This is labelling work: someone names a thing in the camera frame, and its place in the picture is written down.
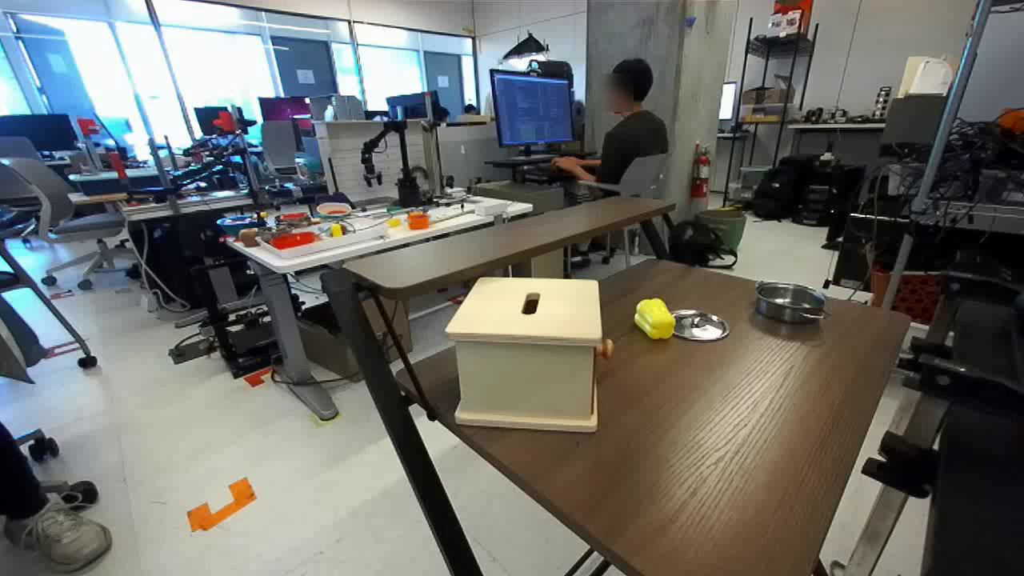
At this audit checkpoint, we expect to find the black metal desk leg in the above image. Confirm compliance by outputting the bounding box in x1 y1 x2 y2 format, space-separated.
324 267 486 576

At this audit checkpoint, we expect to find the cream wooden box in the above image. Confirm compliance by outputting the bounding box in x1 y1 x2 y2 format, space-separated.
445 274 608 436

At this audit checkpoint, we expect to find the yellow plastic toy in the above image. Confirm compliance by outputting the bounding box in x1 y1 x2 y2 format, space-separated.
630 294 677 343

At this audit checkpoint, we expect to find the white work table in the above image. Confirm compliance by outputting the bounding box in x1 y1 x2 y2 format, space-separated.
224 192 534 421

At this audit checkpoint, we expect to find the grey office chair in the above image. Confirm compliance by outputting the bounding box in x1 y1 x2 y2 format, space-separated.
614 150 675 263
0 133 132 294

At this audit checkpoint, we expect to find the large computer monitor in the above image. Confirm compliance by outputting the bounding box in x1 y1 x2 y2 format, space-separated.
486 67 578 155

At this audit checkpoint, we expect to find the seated person in dark shirt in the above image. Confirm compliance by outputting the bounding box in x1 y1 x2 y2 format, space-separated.
551 55 673 202

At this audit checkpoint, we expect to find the red fire extinguisher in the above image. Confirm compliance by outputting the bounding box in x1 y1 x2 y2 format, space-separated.
689 139 714 203

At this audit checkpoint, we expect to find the green bin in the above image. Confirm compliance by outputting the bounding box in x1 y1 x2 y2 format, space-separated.
693 203 748 263

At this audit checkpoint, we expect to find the red tray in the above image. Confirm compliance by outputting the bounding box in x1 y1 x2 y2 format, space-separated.
265 228 324 254

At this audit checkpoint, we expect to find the silver metal bowl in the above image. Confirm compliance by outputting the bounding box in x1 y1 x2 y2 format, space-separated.
753 277 829 327

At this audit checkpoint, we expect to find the black backpack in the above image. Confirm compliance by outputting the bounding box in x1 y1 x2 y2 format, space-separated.
742 150 866 228

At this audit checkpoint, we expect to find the metal shelf rack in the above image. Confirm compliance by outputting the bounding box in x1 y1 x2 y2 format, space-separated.
726 14 821 207

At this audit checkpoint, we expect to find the orange floor tape mark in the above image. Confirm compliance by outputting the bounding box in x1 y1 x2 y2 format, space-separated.
186 473 260 535

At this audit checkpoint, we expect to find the black rolling stand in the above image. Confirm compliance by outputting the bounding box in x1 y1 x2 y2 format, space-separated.
0 235 102 374

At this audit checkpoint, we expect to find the white sneaker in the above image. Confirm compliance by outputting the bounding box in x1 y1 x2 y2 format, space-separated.
0 497 116 576

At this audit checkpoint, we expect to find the aluminium post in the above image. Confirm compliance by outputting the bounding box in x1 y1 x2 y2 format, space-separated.
878 0 997 312

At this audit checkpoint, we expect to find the black metal frame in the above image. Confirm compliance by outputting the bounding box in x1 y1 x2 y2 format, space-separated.
856 267 1024 576

